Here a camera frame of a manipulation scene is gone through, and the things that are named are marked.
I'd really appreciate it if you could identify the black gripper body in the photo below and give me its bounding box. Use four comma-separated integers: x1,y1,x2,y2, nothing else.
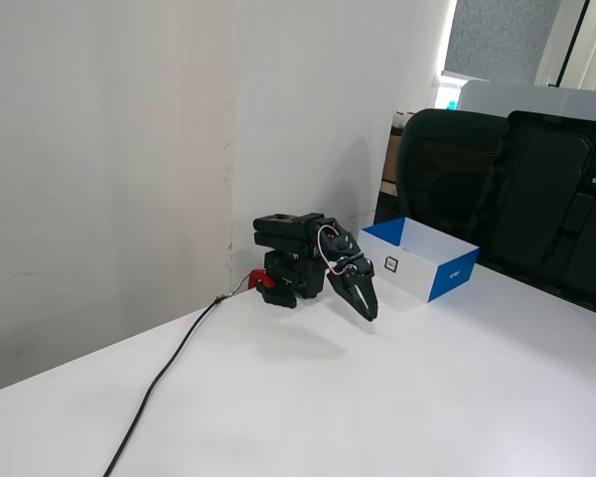
326,251,376,288

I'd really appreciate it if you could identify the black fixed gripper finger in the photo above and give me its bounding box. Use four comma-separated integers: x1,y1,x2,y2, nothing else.
326,276,374,324

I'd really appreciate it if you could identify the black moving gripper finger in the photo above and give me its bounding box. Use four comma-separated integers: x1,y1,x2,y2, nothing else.
354,274,379,319

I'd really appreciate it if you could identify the blue and white cardboard box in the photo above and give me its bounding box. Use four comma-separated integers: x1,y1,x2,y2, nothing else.
356,216,481,304

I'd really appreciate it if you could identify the red table clamp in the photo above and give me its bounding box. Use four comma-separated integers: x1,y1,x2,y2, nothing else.
246,268,277,292

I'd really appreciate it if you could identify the black mesh office chair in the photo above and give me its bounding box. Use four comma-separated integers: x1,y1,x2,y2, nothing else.
395,107,511,264

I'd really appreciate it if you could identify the black moulded plastic panel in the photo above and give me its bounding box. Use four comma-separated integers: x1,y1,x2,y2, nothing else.
476,109,596,320

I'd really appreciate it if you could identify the white board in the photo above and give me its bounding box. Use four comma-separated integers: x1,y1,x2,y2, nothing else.
459,79,596,125

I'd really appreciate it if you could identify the gray window blind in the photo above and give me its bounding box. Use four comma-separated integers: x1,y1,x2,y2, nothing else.
441,0,563,83

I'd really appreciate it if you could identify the white servo wire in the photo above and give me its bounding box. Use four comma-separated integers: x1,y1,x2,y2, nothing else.
314,223,365,275

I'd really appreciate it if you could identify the black power cable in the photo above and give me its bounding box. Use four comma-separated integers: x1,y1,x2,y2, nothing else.
101,277,252,477

